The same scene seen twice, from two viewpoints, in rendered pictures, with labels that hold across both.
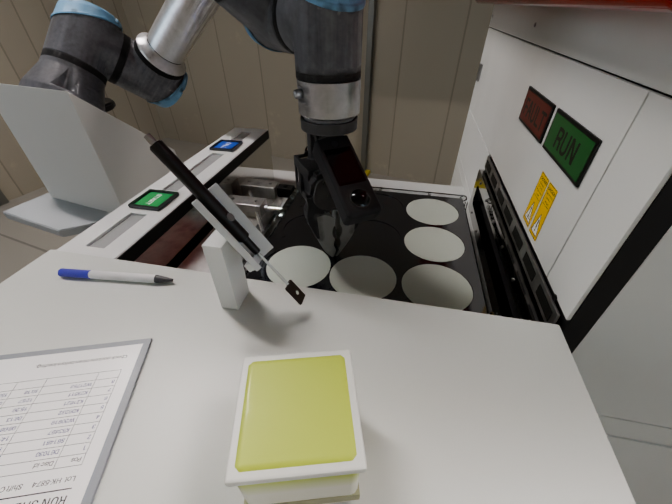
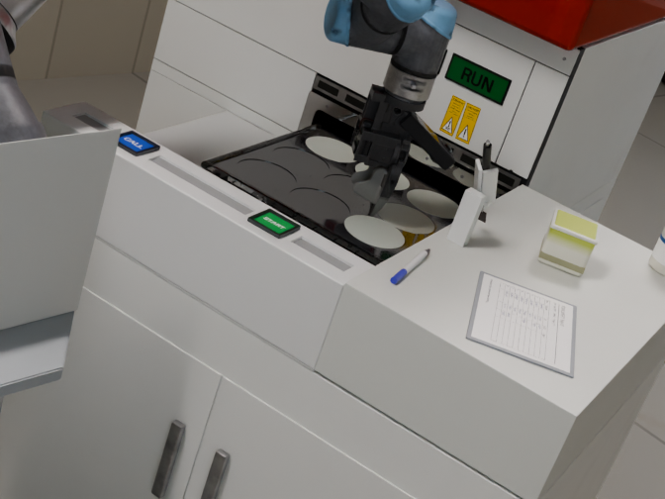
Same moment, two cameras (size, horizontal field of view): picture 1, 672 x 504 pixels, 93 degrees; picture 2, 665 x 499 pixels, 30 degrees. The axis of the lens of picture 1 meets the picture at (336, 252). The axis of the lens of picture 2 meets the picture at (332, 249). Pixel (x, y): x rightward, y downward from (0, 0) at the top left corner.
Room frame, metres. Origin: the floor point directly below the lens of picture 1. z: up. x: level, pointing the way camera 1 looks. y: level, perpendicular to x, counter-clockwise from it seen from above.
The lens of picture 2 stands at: (0.07, 1.83, 1.72)
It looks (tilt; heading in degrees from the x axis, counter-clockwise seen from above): 26 degrees down; 282
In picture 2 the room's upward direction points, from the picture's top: 19 degrees clockwise
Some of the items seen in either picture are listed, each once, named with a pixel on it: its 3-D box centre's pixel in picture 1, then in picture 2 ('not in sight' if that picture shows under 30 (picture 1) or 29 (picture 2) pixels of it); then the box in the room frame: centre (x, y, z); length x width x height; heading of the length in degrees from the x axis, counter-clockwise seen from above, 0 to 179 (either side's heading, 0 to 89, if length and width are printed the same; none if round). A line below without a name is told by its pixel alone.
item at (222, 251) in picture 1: (238, 254); (476, 200); (0.24, 0.10, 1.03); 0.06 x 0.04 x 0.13; 78
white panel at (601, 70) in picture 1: (505, 139); (345, 59); (0.60, -0.32, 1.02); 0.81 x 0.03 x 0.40; 168
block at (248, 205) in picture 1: (245, 205); not in sight; (0.57, 0.19, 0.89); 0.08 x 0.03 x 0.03; 78
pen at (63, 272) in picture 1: (115, 276); (412, 264); (0.28, 0.26, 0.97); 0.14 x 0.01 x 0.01; 85
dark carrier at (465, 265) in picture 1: (371, 236); (351, 190); (0.46, -0.06, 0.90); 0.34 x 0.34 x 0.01; 78
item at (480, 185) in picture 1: (494, 247); (401, 163); (0.43, -0.27, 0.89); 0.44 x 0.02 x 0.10; 168
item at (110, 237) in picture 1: (204, 201); (191, 227); (0.60, 0.28, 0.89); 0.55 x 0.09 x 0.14; 168
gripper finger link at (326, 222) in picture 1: (320, 228); (370, 191); (0.41, 0.02, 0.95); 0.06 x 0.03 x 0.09; 24
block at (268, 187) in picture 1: (260, 188); not in sight; (0.65, 0.17, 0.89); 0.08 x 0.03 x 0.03; 78
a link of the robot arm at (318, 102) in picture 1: (326, 99); (409, 82); (0.42, 0.01, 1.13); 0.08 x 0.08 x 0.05
